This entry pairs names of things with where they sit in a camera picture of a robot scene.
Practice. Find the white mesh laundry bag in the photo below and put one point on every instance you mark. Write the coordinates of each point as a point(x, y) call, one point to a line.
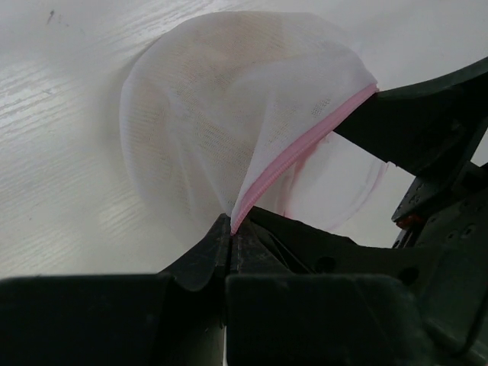
point(320, 178)

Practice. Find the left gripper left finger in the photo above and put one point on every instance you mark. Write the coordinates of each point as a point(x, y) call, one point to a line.
point(173, 317)

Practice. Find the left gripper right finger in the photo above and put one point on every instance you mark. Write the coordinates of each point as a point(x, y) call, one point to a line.
point(277, 317)

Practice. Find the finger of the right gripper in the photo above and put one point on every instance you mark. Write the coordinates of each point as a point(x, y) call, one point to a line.
point(305, 249)
point(417, 126)

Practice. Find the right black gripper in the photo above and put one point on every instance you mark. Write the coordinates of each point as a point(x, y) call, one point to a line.
point(437, 306)

